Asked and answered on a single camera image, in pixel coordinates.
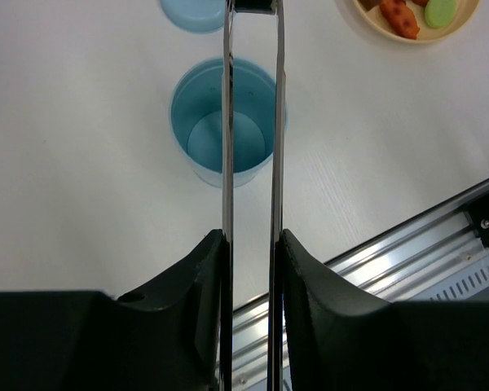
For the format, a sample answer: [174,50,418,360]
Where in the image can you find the metal serving tongs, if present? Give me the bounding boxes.
[219,1,286,390]

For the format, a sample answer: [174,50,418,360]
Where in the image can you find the light blue cylindrical container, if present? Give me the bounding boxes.
[169,57,286,188]

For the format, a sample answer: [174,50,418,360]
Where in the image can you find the beige round plate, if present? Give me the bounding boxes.
[337,0,480,46]

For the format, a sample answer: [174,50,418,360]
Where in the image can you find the green round macaron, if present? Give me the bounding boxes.
[424,0,457,29]

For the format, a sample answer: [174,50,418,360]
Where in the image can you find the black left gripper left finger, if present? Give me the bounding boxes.
[0,230,223,390]

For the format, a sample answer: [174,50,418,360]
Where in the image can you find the brown chocolate square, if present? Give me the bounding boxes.
[359,0,381,12]

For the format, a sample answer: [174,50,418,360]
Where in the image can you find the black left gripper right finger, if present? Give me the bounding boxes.
[280,231,489,390]

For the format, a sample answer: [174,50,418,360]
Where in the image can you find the red orange grilled piece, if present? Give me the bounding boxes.
[379,0,420,40]

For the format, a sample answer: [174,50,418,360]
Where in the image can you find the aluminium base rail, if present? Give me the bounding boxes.
[231,179,489,390]

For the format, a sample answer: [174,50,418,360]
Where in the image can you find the slotted grey cable duct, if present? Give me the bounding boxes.
[421,255,489,301]

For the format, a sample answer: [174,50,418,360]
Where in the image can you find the light blue round lid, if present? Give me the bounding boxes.
[159,0,225,33]

